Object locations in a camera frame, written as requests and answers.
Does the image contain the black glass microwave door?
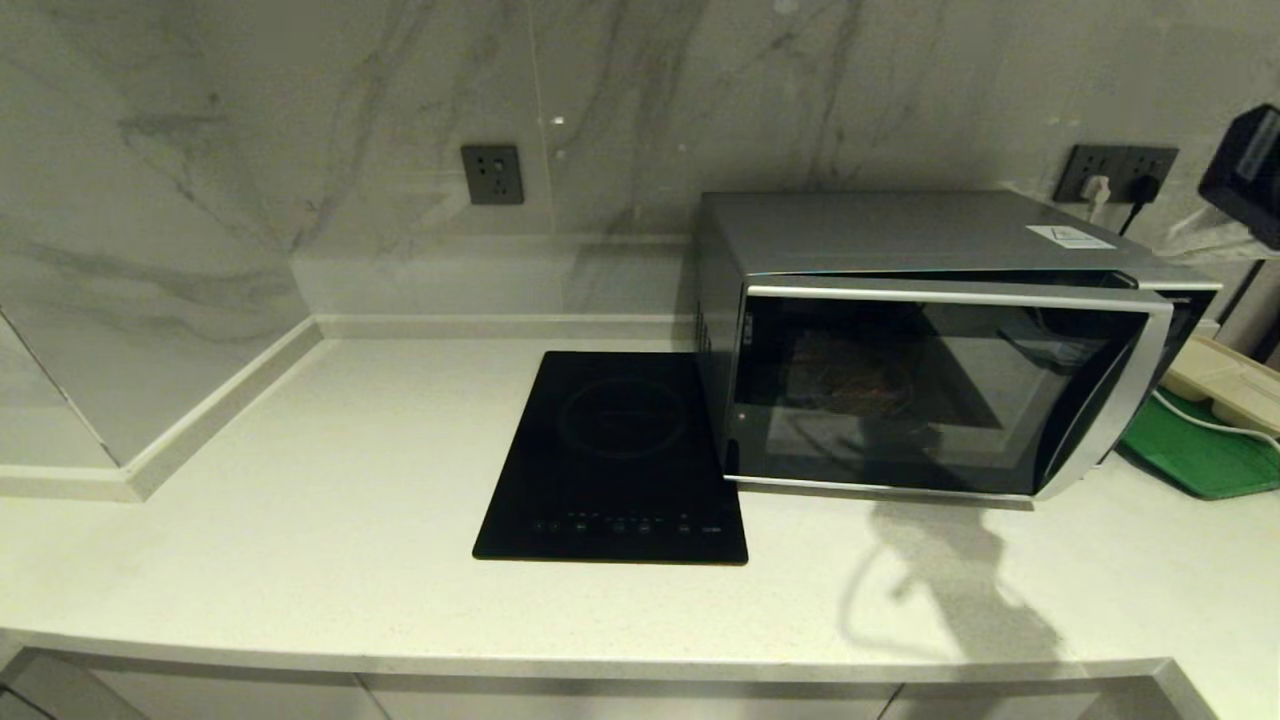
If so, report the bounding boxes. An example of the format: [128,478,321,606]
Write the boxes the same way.
[722,275,1173,504]

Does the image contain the purple plate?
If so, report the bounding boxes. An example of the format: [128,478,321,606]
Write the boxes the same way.
[790,338,916,419]

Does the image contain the silver microwave oven body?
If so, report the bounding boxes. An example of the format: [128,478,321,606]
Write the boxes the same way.
[697,190,1223,501]

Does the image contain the white sticker label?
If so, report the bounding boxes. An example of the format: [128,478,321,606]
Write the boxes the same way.
[1026,225,1117,251]

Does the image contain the beige power strip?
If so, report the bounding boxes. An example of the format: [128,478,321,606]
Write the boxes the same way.
[1160,335,1280,437]

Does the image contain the green plastic tray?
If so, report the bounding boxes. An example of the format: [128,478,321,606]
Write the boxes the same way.
[1118,388,1280,501]

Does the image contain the black induction cooktop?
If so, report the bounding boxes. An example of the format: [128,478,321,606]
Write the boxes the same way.
[472,351,749,567]

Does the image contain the black plug with cable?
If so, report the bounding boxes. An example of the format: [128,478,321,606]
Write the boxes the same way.
[1118,175,1163,239]

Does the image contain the grey double wall socket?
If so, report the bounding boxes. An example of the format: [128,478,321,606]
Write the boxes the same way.
[1054,145,1180,205]

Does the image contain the white power cable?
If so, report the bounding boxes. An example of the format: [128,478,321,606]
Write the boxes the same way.
[1150,388,1280,441]

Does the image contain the grey single wall socket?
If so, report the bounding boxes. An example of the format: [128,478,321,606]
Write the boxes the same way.
[461,146,525,207]

